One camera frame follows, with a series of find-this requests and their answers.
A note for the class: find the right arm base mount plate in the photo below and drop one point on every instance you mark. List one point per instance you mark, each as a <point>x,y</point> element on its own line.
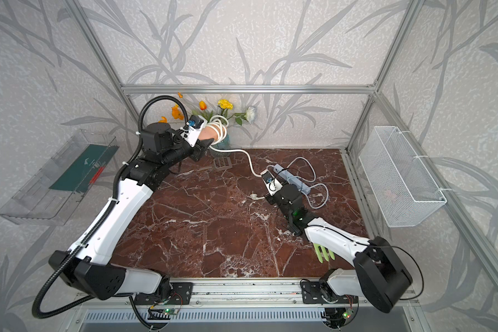
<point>312,293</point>

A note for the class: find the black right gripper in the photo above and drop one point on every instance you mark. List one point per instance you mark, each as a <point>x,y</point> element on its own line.
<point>270,200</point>

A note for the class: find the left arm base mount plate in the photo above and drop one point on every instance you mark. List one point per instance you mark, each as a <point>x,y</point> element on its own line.
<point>179,293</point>

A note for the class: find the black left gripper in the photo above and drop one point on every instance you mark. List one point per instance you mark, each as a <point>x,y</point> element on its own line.
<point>197,151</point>

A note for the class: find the aluminium front rail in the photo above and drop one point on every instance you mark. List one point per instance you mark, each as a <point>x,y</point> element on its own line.
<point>246,293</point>

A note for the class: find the beige plastic slotted scoop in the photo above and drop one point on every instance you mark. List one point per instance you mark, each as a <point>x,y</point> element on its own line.
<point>215,164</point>

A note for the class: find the blue glass vase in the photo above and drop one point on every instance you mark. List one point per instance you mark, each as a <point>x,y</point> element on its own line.
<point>218,150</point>

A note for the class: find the grey power strip with cord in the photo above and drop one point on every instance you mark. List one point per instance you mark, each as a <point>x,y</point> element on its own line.
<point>304,185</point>

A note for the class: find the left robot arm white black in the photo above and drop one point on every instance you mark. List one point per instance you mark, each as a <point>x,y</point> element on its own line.
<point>86,265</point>

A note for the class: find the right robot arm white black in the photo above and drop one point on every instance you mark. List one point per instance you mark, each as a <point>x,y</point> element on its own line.
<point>379,275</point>

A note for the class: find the pink power strip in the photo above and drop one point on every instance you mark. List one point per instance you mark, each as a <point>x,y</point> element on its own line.
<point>213,131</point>

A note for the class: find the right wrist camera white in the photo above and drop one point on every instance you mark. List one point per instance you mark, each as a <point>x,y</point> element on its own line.
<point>270,179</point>

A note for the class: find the green garden hand fork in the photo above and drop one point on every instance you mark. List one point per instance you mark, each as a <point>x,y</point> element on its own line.
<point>323,254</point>

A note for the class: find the clear plastic wall tray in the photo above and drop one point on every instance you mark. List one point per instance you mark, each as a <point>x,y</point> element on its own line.
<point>53,194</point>

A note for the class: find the white wire mesh basket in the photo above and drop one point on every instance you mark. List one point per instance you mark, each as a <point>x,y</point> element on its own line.
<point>404,189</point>

